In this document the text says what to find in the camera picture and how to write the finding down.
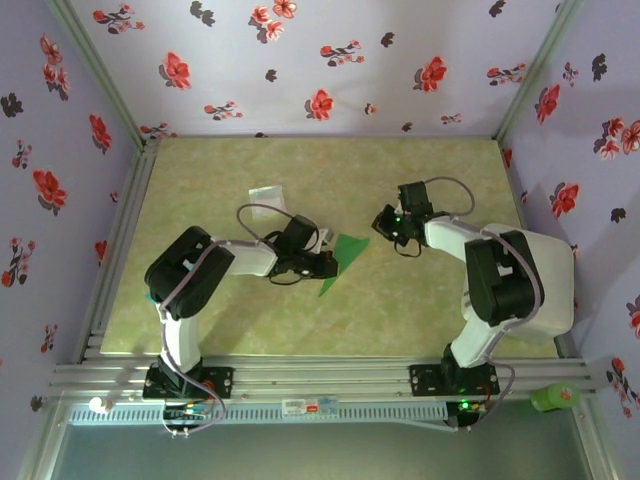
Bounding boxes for green paper sheet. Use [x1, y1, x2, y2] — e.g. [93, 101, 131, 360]
[318, 233, 372, 298]

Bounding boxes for clear plastic bag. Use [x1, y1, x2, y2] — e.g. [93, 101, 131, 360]
[248, 184, 288, 220]

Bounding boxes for white storage box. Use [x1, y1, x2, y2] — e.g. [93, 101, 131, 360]
[479, 222, 576, 346]

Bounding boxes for small circuit board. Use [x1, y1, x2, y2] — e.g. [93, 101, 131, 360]
[163, 402, 211, 421]
[447, 398, 489, 430]

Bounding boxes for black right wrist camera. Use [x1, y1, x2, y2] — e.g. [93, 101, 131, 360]
[397, 180, 435, 216]

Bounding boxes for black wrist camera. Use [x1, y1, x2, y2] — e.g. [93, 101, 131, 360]
[397, 180, 435, 216]
[283, 214, 321, 252]

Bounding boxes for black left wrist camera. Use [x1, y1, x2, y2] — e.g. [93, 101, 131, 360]
[283, 214, 321, 252]

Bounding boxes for aluminium mounting rail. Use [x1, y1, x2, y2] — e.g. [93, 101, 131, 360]
[49, 355, 616, 399]

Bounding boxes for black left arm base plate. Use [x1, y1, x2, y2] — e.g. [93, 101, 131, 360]
[143, 366, 235, 400]

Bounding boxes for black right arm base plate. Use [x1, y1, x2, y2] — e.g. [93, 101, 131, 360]
[408, 363, 500, 397]

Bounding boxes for grey slotted cable duct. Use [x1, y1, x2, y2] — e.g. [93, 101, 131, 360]
[67, 402, 449, 426]

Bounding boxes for grey left arm cable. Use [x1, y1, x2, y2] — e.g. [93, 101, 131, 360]
[158, 202, 301, 439]

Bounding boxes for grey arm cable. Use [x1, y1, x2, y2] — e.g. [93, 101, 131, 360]
[158, 202, 301, 439]
[423, 175, 546, 434]

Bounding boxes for grey right arm cable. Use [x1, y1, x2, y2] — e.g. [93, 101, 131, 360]
[423, 175, 546, 434]

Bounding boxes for aluminium frame post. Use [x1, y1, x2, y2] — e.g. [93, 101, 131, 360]
[47, 0, 151, 146]
[569, 399, 616, 480]
[19, 394, 71, 480]
[492, 0, 586, 141]

